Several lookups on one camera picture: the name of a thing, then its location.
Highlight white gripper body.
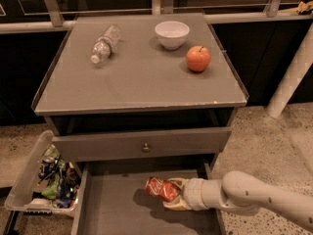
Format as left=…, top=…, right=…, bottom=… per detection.
left=182, top=178, right=207, bottom=211

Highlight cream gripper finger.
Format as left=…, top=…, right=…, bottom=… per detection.
left=168, top=177, right=188, bottom=190
left=163, top=195, right=192, bottom=212

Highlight red coke can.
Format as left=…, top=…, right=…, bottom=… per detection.
left=145, top=177, right=180, bottom=203

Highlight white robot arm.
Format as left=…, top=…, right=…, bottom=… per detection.
left=192, top=70, right=313, bottom=235

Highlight round metal drawer knob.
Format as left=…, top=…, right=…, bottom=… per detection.
left=142, top=143, right=151, bottom=153

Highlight grey top drawer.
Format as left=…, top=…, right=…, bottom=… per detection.
left=53, top=127, right=232, bottom=162

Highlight grey open middle drawer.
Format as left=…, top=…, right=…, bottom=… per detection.
left=71, top=156, right=225, bottom=235

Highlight grey drawer cabinet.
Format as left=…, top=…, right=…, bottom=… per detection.
left=31, top=12, right=250, bottom=235

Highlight snack packets in bin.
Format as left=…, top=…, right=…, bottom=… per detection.
left=38, top=145, right=81, bottom=209

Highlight red apple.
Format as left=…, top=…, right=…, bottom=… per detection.
left=186, top=45, right=211, bottom=72

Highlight clear plastic storage bin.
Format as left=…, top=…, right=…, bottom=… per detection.
left=4, top=130, right=77, bottom=217

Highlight white bowl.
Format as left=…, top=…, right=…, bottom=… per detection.
left=155, top=21, right=190, bottom=50

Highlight clear plastic water bottle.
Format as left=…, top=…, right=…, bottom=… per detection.
left=90, top=24, right=122, bottom=65

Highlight metal railing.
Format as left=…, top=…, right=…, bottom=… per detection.
left=0, top=0, right=313, bottom=34

